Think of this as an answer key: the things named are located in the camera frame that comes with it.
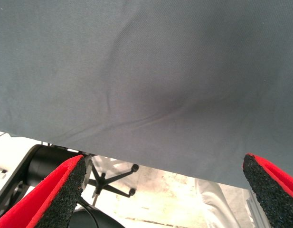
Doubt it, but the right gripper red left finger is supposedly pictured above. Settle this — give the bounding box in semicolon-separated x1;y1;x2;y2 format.
0;154;87;228

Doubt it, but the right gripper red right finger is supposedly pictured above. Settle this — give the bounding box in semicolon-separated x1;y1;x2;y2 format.
241;153;293;228

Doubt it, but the aluminium profile bar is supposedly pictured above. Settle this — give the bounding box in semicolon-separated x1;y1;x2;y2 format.
245;189;272;228

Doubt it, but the grey trouser leg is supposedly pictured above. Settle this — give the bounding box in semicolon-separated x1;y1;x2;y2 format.
195;178;238;228

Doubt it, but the black office chair base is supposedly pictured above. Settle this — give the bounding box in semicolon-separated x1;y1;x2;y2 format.
68;163;140;228

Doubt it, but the dark grey table cloth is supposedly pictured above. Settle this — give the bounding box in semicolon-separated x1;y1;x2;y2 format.
0;0;293;190

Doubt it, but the black robot torso frame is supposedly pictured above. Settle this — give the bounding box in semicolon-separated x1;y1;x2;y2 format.
0;144;82;217

